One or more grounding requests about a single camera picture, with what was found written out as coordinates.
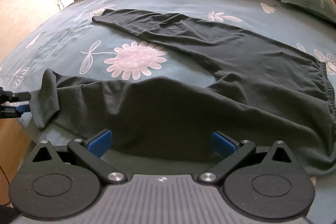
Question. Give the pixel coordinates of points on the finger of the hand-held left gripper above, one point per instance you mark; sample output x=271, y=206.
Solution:
x=14, y=109
x=15, y=96

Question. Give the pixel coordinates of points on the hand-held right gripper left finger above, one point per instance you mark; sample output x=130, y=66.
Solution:
x=99, y=144

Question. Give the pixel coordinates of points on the dark grey pants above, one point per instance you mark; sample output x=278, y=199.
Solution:
x=236, y=61

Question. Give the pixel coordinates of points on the blue floral bed sheet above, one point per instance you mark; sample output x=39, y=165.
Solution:
x=157, y=3

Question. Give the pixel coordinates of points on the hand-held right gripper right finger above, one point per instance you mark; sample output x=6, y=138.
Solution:
x=223, y=145

